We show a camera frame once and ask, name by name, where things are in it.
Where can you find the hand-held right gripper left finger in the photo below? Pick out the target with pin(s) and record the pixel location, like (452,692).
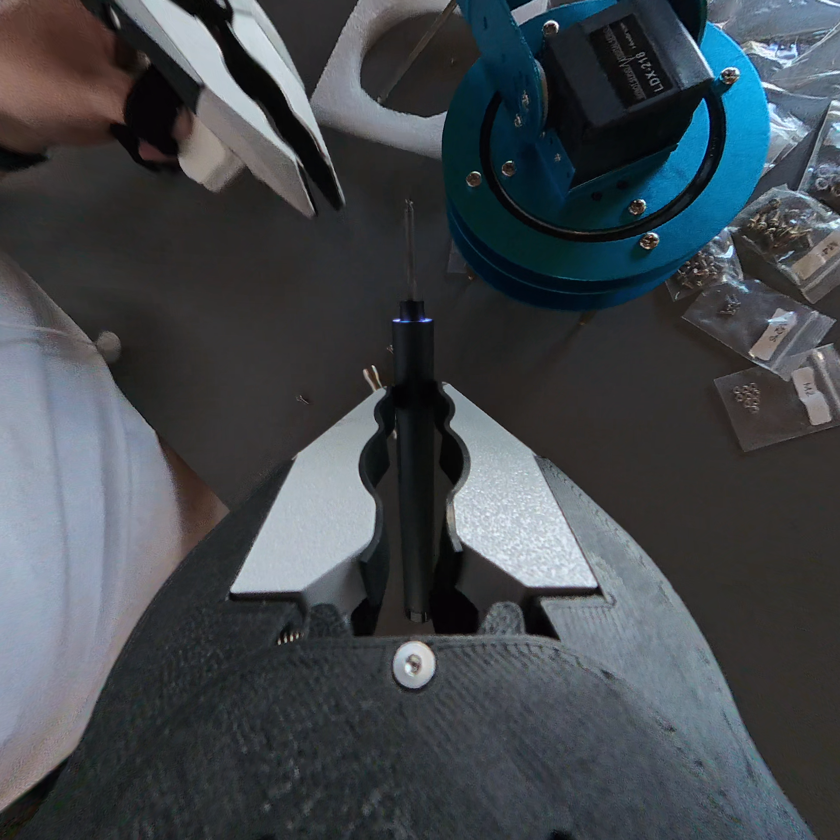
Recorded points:
(308,525)

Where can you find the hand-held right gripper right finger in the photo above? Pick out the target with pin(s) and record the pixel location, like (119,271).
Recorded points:
(518,512)

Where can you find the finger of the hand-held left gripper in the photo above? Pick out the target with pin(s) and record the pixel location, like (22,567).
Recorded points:
(289,65)
(269,141)

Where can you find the black electric screwdriver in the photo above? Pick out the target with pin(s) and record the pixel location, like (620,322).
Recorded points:
(413,459)

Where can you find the blue toy robot arm base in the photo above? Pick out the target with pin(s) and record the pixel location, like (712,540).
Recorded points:
(525,216)

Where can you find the person's left hand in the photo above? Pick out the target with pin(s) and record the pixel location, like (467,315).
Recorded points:
(59,79)

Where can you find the white foam packing piece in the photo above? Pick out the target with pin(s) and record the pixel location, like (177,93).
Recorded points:
(341,79)

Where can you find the thin metal rod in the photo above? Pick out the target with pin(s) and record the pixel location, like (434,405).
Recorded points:
(420,49)

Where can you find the small white round cap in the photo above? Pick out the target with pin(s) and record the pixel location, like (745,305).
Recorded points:
(108,344)

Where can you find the person's white shirt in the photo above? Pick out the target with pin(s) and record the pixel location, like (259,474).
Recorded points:
(65,492)

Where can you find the pile of clear screw bags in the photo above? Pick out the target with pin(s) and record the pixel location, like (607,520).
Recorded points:
(781,236)

